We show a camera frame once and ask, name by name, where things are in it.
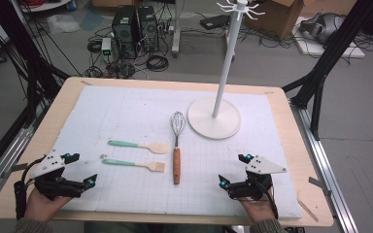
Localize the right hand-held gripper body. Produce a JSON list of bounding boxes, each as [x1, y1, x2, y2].
[[227, 154, 288, 201]]

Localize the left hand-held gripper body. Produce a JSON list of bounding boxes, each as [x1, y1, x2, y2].
[[28, 150, 86, 201]]

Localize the white hook stand rack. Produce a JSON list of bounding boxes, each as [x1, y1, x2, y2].
[[186, 0, 266, 141]]

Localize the wire whisk with wooden handle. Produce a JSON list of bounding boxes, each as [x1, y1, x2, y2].
[[170, 111, 187, 185]]

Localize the wooden spatula with green handle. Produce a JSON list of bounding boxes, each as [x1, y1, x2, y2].
[[101, 158, 166, 174]]

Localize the wooden spoon with green handle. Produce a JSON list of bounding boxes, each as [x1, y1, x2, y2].
[[107, 139, 171, 155]]

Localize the person's right hand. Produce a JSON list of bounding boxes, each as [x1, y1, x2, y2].
[[239, 193, 278, 223]]

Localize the person's left hand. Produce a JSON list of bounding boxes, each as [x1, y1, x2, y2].
[[23, 187, 74, 223]]

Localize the thin wooden stick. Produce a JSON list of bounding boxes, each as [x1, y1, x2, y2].
[[296, 197, 321, 223]]

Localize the white grid mat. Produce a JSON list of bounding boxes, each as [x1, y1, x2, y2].
[[25, 84, 303, 219]]

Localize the white box with green light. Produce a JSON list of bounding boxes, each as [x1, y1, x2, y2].
[[100, 37, 113, 56]]

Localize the white floor board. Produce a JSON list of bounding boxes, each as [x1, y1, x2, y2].
[[291, 16, 366, 59]]

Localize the clear plastic bag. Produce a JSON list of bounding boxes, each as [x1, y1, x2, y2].
[[47, 13, 83, 35]]

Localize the large black computer tower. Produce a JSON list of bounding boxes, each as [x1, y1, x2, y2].
[[111, 5, 140, 60]]

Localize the flat black device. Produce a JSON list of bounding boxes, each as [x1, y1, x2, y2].
[[199, 14, 231, 31]]

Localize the open cardboard box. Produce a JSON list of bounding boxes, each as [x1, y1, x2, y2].
[[243, 0, 305, 42]]

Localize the narrow black computer tower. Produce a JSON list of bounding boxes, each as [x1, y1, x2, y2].
[[137, 5, 160, 53]]

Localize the grey rounded headset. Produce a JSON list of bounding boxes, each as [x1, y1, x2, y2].
[[299, 12, 347, 45]]

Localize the right hand-held gripper black cable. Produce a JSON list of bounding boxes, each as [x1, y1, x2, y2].
[[252, 177, 280, 221]]

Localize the grey metal bracket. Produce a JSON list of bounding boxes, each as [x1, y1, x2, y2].
[[308, 176, 332, 197], [0, 162, 29, 180]]

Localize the aluminium rail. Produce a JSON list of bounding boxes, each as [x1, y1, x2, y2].
[[0, 106, 45, 212], [289, 100, 359, 233]]

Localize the black frame struts with cables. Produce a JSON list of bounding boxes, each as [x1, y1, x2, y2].
[[0, 0, 71, 128]]

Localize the coil of black cable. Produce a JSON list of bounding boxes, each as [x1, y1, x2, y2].
[[146, 54, 170, 73]]

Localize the white floor stand post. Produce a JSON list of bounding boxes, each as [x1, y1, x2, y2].
[[171, 0, 182, 59]]

